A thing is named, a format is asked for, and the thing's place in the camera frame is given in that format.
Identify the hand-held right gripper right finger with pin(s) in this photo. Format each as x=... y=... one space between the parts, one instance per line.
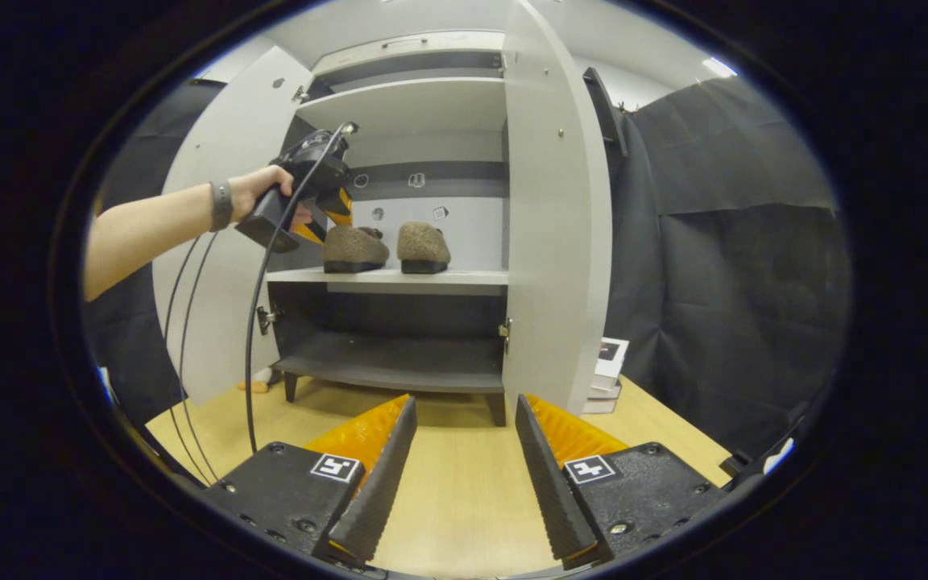
x=548 y=483

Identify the white shoe cabinet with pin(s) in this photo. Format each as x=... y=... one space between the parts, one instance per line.
x=408 y=105

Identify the rectangular ceiling light panel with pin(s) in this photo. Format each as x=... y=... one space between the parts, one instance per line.
x=719 y=67

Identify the white book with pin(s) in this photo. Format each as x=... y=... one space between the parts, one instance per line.
x=605 y=391
x=599 y=405

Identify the grey wristband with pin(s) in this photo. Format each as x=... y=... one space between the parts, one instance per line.
x=221 y=205

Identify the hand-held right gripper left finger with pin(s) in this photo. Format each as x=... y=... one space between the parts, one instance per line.
x=383 y=483

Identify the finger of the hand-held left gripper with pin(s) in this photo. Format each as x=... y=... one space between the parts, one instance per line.
x=308 y=233
x=340 y=208

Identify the penguin plush toy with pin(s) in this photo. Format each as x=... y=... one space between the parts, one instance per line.
x=258 y=379

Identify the white book picture cover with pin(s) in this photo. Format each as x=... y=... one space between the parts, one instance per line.
x=611 y=358

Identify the white shoe cabinet door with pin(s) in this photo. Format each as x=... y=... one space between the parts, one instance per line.
x=553 y=242
x=226 y=346

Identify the black backdrop cloth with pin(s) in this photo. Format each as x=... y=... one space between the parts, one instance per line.
x=738 y=282
x=122 y=346

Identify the brown fuzzy shoe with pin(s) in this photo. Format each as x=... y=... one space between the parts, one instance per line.
x=355 y=246
x=424 y=242

